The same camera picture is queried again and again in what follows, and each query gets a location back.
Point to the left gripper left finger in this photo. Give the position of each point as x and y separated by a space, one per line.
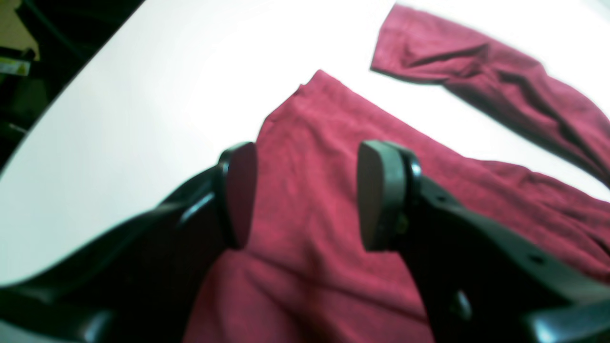
137 283

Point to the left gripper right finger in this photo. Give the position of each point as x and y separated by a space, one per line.
479 281

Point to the dark red t-shirt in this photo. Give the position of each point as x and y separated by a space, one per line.
305 277

